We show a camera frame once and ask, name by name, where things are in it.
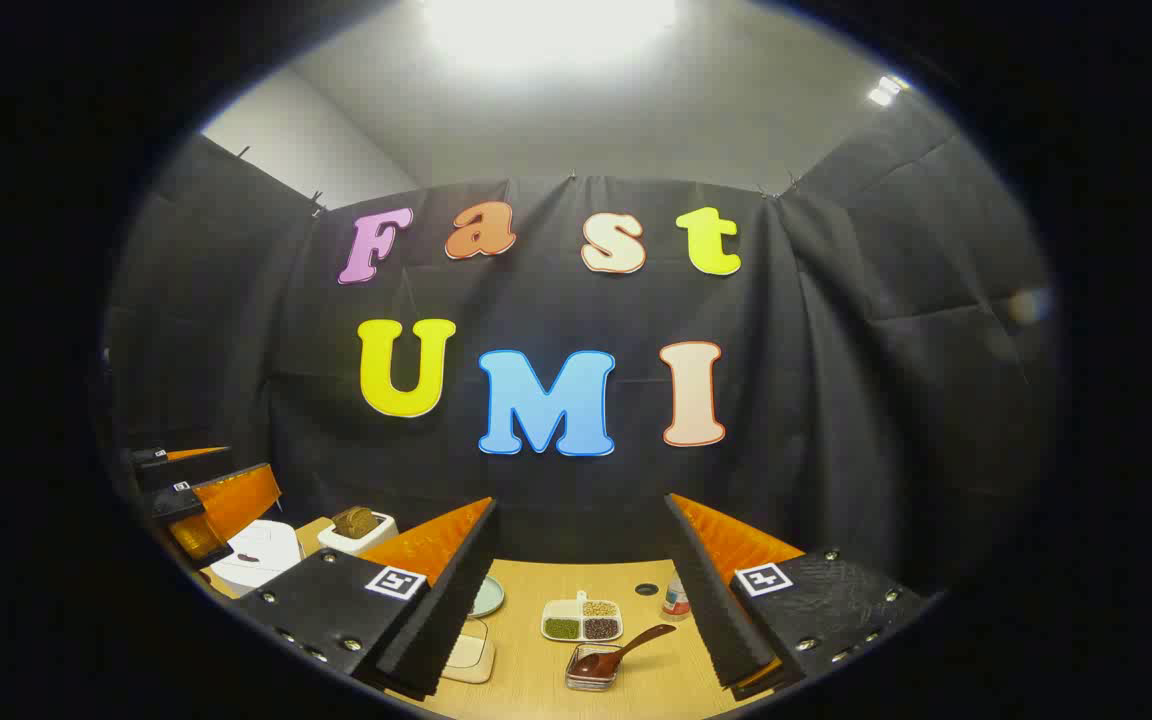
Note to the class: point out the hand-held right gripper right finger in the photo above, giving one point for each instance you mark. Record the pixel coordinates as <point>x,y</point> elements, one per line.
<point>716,610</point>

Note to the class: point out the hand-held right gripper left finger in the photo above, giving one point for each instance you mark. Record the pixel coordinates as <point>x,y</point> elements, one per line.
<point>436,610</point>

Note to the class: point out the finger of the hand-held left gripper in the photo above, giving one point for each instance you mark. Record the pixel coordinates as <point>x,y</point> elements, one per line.
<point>186,470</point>
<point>176,503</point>

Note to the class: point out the white rice cooker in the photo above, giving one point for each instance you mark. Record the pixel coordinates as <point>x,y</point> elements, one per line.
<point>266,575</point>

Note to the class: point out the brown wooden spoon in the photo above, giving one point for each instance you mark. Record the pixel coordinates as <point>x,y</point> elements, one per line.
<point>601,660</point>

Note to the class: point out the white rice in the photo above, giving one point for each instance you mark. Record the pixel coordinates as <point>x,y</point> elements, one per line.
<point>564,608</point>

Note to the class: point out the clear plastic water bottle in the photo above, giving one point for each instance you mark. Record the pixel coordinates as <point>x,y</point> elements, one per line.
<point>676,598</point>

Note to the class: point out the pale green plate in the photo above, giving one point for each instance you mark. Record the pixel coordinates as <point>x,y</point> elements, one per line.
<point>489,597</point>

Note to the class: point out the cream square tray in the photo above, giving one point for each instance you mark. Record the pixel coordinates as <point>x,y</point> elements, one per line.
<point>468,655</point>

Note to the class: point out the white toaster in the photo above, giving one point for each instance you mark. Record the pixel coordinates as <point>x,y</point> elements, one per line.
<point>376,530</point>

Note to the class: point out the dark red beans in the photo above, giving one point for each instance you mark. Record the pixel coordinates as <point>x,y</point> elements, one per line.
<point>602,628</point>

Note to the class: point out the yellow soybeans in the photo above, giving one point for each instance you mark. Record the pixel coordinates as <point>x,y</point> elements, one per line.
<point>600,608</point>

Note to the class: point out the brown toast slice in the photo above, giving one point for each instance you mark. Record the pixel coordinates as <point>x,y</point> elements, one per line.
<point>354,521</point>

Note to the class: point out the green mung beans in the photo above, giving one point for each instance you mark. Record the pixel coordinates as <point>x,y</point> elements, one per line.
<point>563,629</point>

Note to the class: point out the white divided dish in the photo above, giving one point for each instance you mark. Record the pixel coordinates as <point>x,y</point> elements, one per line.
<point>582,618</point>

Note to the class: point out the small ceiling light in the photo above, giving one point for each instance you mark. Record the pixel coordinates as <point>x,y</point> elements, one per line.
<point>884,92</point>

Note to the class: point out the large ceiling light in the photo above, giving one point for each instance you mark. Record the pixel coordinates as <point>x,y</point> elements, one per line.
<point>546,25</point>

